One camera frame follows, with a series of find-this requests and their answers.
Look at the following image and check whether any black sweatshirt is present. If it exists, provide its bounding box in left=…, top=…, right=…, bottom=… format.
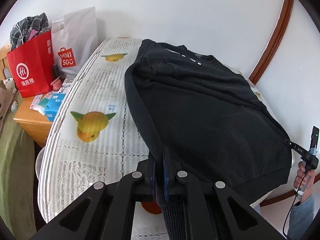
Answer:
left=125, top=40, right=292, bottom=203

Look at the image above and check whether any blue denim sleeve forearm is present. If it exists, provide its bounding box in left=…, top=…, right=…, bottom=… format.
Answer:
left=287, top=196, right=314, bottom=239

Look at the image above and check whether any grey plaid clothing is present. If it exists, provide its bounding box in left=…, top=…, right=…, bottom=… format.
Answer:
left=10, top=12, right=50, bottom=50

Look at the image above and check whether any right hand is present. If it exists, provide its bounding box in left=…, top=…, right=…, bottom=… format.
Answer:
left=293, top=161, right=315, bottom=203

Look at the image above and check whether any fruit print tablecloth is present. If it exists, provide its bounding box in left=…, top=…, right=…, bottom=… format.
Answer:
left=37, top=37, right=291, bottom=240

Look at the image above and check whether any green bed sheet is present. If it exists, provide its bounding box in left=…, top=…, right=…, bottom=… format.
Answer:
left=0, top=112, right=38, bottom=240

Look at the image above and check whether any wooden bedside cabinet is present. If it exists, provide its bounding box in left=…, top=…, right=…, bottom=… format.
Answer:
left=1, top=42, right=52, bottom=147

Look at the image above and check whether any blue and white box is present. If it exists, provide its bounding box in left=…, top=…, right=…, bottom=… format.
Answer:
left=44, top=93, right=65, bottom=122

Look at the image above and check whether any pink small container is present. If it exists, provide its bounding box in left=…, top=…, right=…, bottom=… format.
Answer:
left=50, top=77, right=62, bottom=91

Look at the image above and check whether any dark bottle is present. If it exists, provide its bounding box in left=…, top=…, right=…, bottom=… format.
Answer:
left=53, top=64, right=60, bottom=78

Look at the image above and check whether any white floral quilt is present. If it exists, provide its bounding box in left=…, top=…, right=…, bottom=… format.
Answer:
left=0, top=77, right=18, bottom=131

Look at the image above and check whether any red paper shopping bag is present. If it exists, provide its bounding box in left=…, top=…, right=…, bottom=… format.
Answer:
left=7, top=31, right=55, bottom=98

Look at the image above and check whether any white Miniso plastic bag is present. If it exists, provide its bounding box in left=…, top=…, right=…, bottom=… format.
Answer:
left=51, top=7, right=99, bottom=79

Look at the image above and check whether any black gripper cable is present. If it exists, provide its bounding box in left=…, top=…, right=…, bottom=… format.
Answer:
left=282, top=164, right=311, bottom=238

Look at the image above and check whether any brown wooden door frame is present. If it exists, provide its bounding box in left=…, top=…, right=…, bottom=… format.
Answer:
left=249, top=0, right=294, bottom=85

